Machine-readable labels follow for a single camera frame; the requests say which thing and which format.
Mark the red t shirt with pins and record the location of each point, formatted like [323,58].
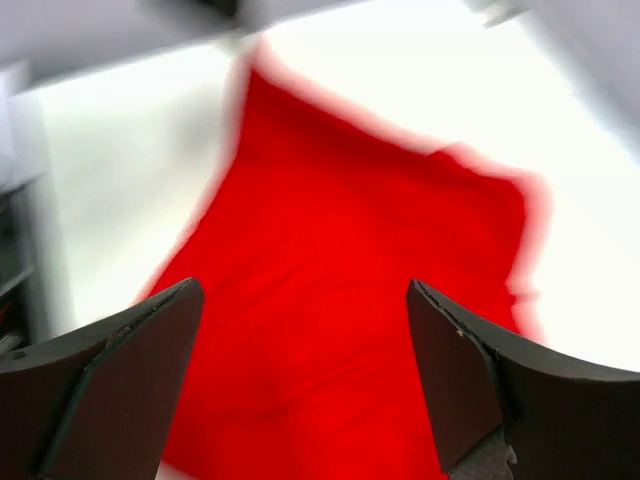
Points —
[303,367]

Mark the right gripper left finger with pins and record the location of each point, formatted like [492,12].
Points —
[98,402]

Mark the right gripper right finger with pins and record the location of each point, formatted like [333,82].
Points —
[504,407]

